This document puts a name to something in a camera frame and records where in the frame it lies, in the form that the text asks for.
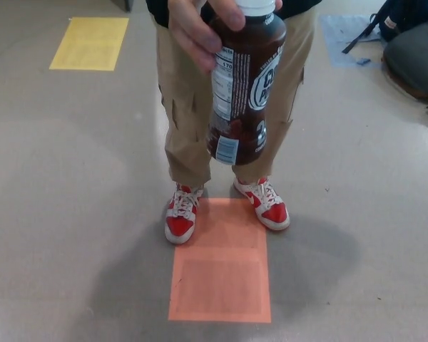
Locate person's right hand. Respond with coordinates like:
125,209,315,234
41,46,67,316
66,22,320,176
169,0,283,74

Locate brown protein shake bottle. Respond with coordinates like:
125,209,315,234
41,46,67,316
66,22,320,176
206,0,288,167

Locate person's right red white sneaker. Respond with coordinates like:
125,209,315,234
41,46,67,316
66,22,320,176
163,182,205,245

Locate person's red white sneaker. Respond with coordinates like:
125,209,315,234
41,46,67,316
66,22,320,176
233,177,291,232
163,182,205,245

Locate person's left red white sneaker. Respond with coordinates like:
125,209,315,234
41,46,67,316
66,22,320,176
233,177,291,232

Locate khaki cargo trousers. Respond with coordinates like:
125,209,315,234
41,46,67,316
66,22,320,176
155,0,317,188

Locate yellow paper sheet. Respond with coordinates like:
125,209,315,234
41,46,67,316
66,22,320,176
49,16,130,71

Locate blue paper sheet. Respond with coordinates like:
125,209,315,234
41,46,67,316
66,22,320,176
320,14,388,68

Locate orange paper sheet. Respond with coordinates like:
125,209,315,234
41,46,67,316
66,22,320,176
168,197,272,314

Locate navy backpack with strap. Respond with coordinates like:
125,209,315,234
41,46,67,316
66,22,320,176
342,0,428,54

